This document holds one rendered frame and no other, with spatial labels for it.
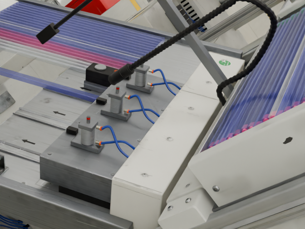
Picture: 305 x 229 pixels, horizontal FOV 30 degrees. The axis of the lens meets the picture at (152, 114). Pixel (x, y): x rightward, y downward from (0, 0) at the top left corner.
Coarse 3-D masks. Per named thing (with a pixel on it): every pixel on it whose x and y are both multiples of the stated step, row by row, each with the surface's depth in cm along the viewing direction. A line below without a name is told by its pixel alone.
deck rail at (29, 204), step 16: (0, 176) 92; (0, 192) 91; (16, 192) 89; (32, 192) 89; (0, 208) 93; (16, 208) 91; (32, 208) 90; (48, 208) 88; (64, 208) 87; (80, 208) 87; (32, 224) 92; (48, 224) 90; (64, 224) 89; (80, 224) 87; (96, 224) 86; (112, 224) 85; (128, 224) 85
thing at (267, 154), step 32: (288, 0) 128; (256, 128) 67; (288, 128) 64; (192, 160) 72; (224, 160) 70; (256, 160) 68; (288, 160) 66; (224, 192) 72; (0, 224) 137; (288, 224) 71
